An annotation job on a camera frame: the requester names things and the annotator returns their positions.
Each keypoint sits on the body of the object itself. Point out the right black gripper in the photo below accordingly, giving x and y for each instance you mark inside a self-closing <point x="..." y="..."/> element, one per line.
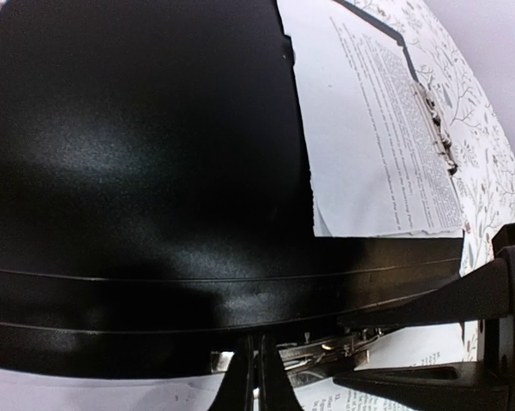
<point x="487" y="293"/>

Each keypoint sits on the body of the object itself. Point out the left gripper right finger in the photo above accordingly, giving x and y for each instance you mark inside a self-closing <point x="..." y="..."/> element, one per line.
<point x="276" y="391"/>

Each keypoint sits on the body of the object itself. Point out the floral tablecloth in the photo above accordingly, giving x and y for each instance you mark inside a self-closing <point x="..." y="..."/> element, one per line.
<point x="485" y="182"/>

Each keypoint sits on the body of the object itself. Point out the black clip folder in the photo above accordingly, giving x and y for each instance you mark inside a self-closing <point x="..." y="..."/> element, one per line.
<point x="155" y="198"/>

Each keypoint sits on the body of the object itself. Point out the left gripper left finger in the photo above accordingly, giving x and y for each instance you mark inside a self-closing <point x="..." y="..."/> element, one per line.
<point x="236" y="389"/>

